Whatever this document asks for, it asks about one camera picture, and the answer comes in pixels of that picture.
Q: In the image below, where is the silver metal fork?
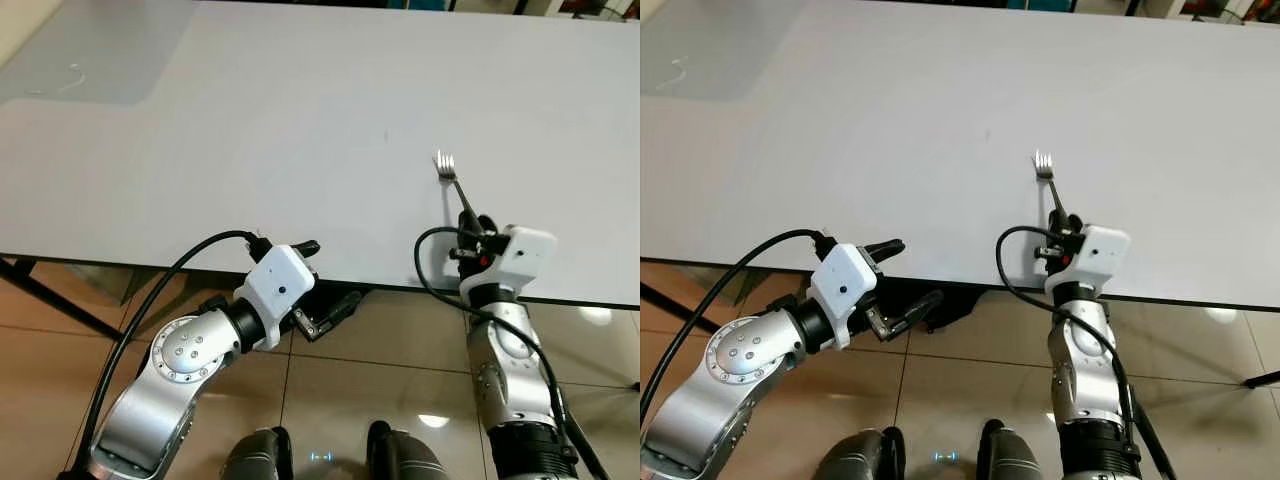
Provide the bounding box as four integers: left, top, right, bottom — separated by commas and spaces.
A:
1033, 150, 1069, 226
433, 150, 486, 233

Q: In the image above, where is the grey left robot leg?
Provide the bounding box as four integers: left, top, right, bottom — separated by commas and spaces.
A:
220, 427, 294, 480
810, 427, 906, 480

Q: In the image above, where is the grey robot leg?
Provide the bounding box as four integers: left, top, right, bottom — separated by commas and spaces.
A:
220, 427, 294, 480
810, 427, 906, 480
365, 420, 451, 480
975, 418, 1046, 480

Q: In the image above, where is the grey right robot leg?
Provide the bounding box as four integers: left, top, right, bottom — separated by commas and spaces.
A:
365, 420, 451, 480
975, 418, 1046, 480

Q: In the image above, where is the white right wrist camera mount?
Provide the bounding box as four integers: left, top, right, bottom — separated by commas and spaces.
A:
460, 226, 558, 306
1045, 225, 1131, 298

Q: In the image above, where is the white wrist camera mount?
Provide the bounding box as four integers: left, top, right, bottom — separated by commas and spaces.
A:
235, 245, 317, 351
460, 226, 558, 306
1045, 225, 1131, 298
808, 243, 881, 351

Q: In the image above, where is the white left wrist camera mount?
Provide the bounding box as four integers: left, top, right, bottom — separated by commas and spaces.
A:
808, 243, 881, 351
235, 245, 317, 351

